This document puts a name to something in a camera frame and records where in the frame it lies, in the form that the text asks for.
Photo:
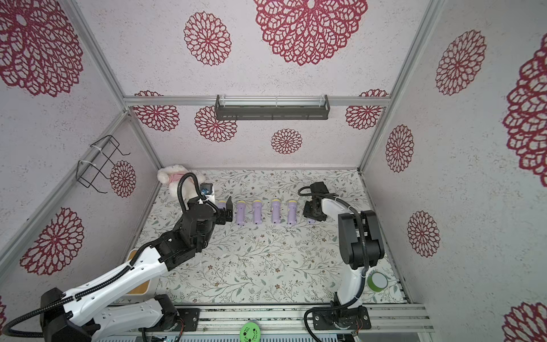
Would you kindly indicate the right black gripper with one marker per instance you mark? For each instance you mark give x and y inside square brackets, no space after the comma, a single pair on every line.
[312,209]

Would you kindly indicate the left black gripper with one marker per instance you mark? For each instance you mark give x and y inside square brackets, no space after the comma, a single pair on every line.
[222,218]

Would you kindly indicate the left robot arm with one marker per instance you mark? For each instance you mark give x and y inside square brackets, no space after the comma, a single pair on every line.
[85,313]

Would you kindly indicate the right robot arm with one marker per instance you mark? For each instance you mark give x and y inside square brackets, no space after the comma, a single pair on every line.
[361,247]

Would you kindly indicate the white plush teddy bear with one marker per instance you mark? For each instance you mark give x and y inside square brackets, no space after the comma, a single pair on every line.
[170,177]

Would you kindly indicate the green tape roll right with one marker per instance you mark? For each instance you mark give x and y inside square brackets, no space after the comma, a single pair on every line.
[377,282]

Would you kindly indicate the green tape roll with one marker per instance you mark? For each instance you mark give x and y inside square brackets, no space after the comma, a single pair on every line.
[377,282]
[250,332]

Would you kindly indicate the green tape roll front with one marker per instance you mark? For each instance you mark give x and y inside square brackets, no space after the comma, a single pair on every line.
[250,332]

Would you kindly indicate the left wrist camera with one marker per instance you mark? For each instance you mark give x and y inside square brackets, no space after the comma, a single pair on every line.
[207,192]

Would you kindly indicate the black wall shelf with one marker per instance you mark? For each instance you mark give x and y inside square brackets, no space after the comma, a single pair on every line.
[279,110]

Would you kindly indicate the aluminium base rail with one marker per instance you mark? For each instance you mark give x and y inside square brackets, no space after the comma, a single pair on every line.
[288,318]

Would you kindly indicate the black wire wall rack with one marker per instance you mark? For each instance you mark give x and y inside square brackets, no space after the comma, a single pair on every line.
[88,171]

